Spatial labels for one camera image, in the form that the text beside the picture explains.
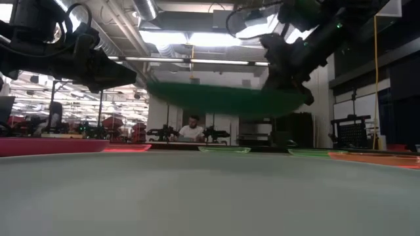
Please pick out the silver ventilation duct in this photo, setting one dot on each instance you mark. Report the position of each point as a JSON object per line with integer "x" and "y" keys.
{"x": 146, "y": 10}

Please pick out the seated person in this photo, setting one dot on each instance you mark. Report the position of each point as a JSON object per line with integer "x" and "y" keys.
{"x": 192, "y": 131}

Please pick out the black equipment rack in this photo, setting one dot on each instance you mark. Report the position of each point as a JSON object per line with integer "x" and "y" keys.
{"x": 351, "y": 131}

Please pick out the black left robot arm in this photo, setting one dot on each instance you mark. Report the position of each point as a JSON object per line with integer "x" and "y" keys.
{"x": 29, "y": 16}

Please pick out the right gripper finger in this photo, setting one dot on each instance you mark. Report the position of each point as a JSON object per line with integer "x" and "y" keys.
{"x": 279, "y": 83}
{"x": 306, "y": 95}

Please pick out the pink plastic plate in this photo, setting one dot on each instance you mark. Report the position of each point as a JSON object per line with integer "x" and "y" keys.
{"x": 49, "y": 146}

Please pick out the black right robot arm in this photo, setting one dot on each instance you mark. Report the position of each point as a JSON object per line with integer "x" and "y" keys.
{"x": 341, "y": 19}

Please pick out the background black robot arm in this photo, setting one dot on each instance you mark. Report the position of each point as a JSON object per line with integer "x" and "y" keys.
{"x": 215, "y": 133}
{"x": 162, "y": 132}

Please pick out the red transparent plastic plate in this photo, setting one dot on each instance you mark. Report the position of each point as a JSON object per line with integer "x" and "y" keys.
{"x": 128, "y": 148}

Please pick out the green transparent plastic plate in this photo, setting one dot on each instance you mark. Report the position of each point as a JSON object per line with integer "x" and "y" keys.
{"x": 224, "y": 149}
{"x": 311, "y": 152}

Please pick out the long ceiling light bar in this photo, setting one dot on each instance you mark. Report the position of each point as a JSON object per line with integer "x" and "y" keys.
{"x": 187, "y": 60}

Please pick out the dark green plastic plate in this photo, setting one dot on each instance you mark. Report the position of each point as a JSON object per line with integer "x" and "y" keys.
{"x": 226, "y": 98}

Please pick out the orange transparent plastic plate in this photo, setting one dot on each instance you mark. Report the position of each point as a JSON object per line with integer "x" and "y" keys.
{"x": 380, "y": 160}

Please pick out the standing person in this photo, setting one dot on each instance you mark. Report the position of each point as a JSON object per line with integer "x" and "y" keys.
{"x": 54, "y": 119}

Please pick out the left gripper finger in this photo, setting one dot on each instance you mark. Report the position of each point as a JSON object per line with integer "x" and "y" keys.
{"x": 111, "y": 77}

